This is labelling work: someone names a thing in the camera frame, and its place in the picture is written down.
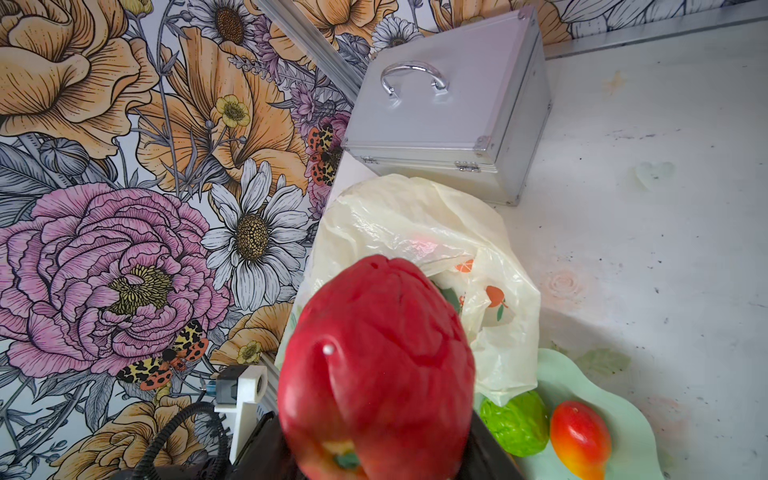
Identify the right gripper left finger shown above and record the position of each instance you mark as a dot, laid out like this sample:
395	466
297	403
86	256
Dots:
266	455

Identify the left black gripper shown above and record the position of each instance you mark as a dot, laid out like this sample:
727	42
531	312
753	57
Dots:
196	471

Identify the light green plate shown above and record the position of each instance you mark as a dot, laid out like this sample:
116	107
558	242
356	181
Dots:
634	450

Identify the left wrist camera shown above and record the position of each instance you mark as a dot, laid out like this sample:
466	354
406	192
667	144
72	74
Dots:
239	390

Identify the yellow orange mango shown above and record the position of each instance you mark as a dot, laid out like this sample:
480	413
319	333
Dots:
581	440

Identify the translucent cream plastic bag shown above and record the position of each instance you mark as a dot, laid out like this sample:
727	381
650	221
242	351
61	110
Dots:
460	243

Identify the silver metal case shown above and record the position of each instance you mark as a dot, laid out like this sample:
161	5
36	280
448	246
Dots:
465	108

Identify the red strawberry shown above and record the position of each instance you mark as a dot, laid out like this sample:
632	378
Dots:
378	378

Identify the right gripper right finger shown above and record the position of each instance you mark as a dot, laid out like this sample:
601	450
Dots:
484	458

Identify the green bumpy fruit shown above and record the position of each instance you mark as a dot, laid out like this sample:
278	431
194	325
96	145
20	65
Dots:
521	426

